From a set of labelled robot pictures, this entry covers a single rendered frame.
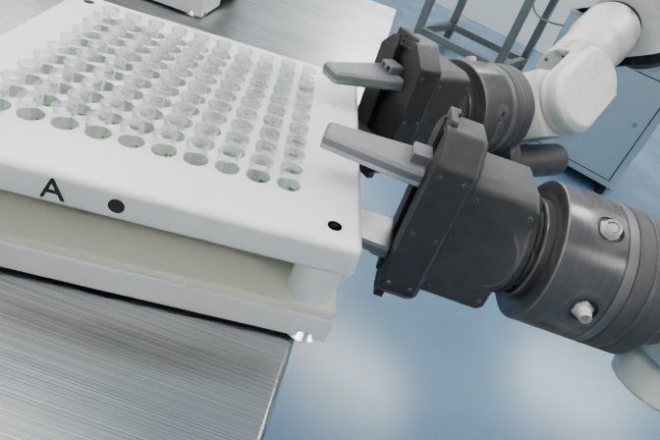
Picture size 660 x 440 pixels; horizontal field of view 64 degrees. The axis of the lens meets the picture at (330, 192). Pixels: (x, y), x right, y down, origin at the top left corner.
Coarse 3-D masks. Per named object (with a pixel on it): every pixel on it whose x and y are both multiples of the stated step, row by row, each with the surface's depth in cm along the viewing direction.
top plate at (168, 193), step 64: (0, 64) 31; (0, 128) 26; (192, 128) 32; (256, 128) 34; (320, 128) 37; (64, 192) 25; (128, 192) 25; (192, 192) 26; (256, 192) 28; (320, 192) 30; (320, 256) 27
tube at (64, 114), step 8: (56, 104) 28; (64, 104) 28; (72, 104) 28; (56, 112) 27; (64, 112) 27; (72, 112) 27; (56, 120) 27; (64, 120) 27; (72, 120) 28; (64, 128) 28; (72, 128) 28
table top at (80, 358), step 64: (0, 0) 55; (64, 0) 60; (128, 0) 66; (256, 0) 83; (320, 0) 95; (320, 64) 68; (0, 320) 26; (64, 320) 27; (128, 320) 28; (192, 320) 29; (0, 384) 23; (64, 384) 24; (128, 384) 25; (192, 384) 26; (256, 384) 27
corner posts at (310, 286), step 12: (300, 276) 28; (312, 276) 28; (324, 276) 28; (336, 276) 28; (300, 288) 29; (312, 288) 28; (324, 288) 28; (336, 288) 30; (300, 300) 29; (312, 300) 29; (324, 300) 29
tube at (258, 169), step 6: (252, 156) 29; (258, 156) 29; (264, 156) 29; (252, 162) 28; (258, 162) 30; (264, 162) 30; (270, 162) 29; (252, 168) 29; (258, 168) 29; (264, 168) 29; (270, 168) 29; (246, 174) 29; (252, 174) 29; (258, 174) 29; (264, 174) 29; (252, 180) 29; (258, 180) 29; (264, 180) 29
